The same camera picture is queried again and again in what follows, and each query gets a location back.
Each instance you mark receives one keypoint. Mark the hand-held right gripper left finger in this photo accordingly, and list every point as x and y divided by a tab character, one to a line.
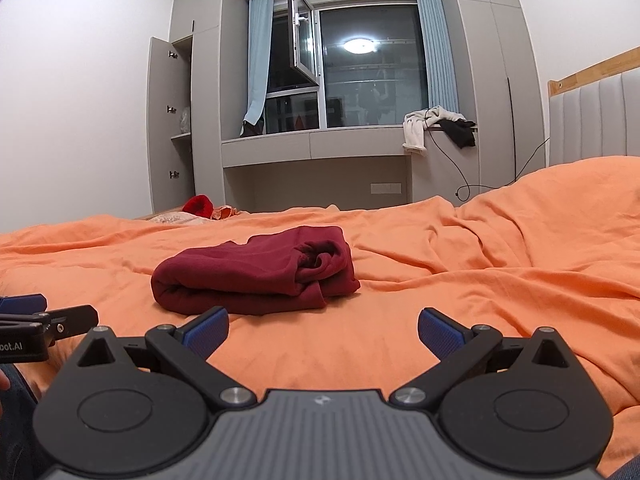
207	332

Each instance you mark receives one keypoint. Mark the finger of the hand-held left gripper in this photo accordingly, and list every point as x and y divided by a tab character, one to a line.
75	320
22	304

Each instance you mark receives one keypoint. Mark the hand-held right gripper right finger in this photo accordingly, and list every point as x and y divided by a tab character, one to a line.
440	332

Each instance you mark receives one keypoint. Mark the dark red long-sleeve shirt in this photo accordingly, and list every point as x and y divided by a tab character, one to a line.
250	270

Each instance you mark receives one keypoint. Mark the orange blanket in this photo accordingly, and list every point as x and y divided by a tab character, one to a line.
500	285

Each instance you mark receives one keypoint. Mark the person's left leg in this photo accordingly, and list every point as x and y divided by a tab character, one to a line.
17	425

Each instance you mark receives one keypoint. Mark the person's leg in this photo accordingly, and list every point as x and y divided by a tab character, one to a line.
627	472
17	425

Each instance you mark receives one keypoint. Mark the floral bed sheet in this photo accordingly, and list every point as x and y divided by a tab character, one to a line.
172	218

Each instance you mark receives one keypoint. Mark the small peach cloth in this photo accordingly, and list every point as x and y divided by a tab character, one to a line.
226	212

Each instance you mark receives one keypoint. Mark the red plush item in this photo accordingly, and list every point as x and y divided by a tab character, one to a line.
197	205

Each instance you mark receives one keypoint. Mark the black garment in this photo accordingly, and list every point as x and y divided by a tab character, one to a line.
460	132

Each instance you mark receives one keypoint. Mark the white garment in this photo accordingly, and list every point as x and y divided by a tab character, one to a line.
414	132

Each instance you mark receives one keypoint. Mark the dark bag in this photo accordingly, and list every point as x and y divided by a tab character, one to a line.
251	129

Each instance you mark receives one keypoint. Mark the grey wardrobe door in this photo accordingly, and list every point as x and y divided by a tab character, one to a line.
162	125

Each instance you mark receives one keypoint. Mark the clear plastic bag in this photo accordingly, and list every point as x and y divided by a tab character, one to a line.
185	120

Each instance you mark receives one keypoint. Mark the person's right leg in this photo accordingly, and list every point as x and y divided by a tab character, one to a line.
627	472

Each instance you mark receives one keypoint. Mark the grey open wardrobe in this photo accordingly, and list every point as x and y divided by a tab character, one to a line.
205	95

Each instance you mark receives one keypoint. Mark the grey padded wooden headboard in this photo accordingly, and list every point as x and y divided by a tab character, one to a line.
595	125

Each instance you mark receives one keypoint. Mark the grey closed wardrobe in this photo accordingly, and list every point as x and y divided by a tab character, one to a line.
495	75

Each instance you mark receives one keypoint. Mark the large window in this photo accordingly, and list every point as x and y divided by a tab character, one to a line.
370	75

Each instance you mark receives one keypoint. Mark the light blue curtain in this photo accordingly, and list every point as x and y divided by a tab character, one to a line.
257	55
437	50

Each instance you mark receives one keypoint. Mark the open window sash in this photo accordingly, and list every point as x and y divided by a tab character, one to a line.
302	30

